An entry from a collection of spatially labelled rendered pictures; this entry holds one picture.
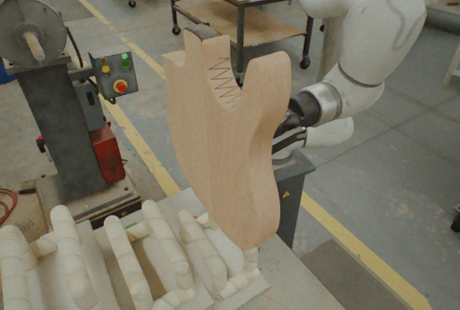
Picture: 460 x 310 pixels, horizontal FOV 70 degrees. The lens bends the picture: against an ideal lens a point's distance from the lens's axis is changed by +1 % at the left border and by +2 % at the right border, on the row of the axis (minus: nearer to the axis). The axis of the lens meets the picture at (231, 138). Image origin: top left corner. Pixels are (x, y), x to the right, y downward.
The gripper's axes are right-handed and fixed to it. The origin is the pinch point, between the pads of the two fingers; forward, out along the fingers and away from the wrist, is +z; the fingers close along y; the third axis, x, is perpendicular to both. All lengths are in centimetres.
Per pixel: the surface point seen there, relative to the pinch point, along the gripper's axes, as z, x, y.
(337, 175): -133, -131, 64
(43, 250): 35.9, -16.9, 8.4
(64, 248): 31.2, -8.4, -0.7
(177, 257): 15.1, -16.5, -7.0
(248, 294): 2.0, -35.5, -12.1
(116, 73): -2, -27, 96
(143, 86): -61, -132, 272
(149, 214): 15.8, -16.8, 5.6
